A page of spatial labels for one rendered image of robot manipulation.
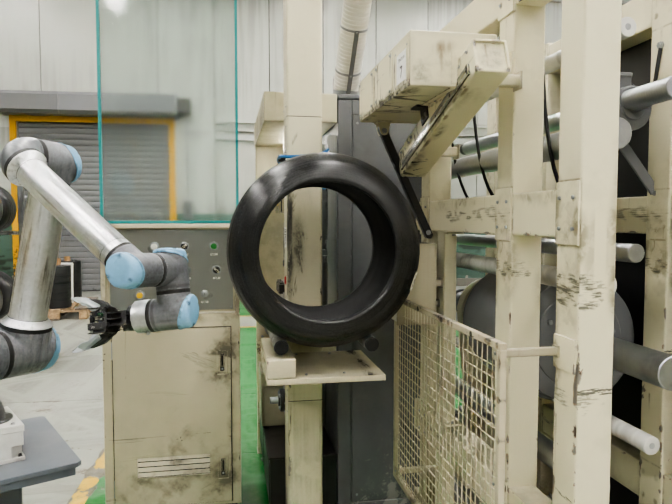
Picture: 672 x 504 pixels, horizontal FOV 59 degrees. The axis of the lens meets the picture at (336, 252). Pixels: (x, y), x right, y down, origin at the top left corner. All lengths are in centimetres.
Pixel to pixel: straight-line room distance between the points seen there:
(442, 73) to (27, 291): 138
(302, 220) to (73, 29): 1022
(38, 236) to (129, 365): 79
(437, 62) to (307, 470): 150
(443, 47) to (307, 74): 68
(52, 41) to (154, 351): 998
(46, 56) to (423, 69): 1078
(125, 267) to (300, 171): 57
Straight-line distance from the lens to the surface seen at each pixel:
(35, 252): 203
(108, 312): 172
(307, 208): 216
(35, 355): 210
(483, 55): 162
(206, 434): 265
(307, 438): 231
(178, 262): 165
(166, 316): 165
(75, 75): 1193
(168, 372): 258
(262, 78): 1150
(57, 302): 844
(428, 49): 167
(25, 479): 191
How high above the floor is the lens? 129
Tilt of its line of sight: 3 degrees down
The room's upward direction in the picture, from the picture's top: straight up
